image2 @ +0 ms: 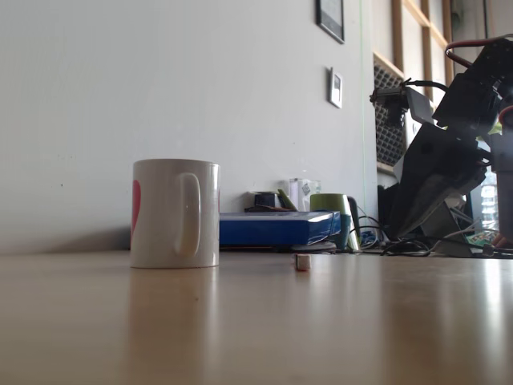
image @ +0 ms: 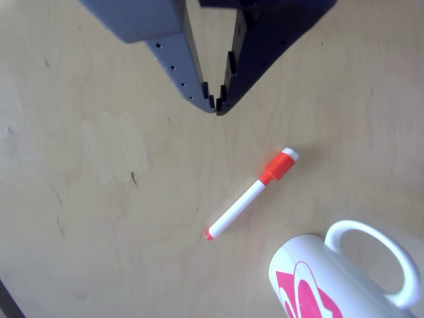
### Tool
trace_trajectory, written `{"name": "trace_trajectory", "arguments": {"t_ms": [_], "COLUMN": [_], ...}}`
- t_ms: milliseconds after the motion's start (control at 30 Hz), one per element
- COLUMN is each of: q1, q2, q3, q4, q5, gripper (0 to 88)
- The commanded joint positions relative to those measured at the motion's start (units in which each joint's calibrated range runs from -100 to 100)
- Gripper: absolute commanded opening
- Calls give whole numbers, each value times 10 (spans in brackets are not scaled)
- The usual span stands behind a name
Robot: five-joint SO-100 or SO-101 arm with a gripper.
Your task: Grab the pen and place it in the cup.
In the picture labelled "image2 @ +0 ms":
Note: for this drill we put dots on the white marker with red cap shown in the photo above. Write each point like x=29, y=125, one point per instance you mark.
x=303, y=262

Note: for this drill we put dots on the grey wedge stand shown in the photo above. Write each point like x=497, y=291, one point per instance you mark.
x=451, y=236

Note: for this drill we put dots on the green circuit board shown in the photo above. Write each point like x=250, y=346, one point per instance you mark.
x=481, y=238

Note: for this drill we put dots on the grey acoustic foam panel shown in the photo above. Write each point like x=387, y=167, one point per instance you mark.
x=386, y=132

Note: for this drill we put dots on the green mug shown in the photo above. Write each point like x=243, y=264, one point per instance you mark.
x=328, y=201

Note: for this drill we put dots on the clear plastic container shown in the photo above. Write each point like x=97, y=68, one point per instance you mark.
x=298, y=194

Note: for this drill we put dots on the green stick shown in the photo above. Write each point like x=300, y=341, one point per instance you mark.
x=287, y=199

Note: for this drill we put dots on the blue flat box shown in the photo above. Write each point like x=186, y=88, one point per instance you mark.
x=272, y=228

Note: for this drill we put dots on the small black box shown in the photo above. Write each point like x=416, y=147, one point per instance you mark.
x=264, y=200

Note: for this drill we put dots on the white mug with pink heart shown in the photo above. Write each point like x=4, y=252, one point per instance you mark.
x=160, y=216

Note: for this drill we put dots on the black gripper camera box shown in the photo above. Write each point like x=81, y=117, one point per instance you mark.
x=418, y=105

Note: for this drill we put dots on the grey upright post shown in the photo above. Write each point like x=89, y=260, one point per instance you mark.
x=504, y=160

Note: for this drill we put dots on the small white wall frame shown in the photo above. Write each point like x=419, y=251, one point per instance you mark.
x=336, y=88

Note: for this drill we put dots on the black picture frame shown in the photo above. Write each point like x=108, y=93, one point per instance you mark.
x=330, y=18

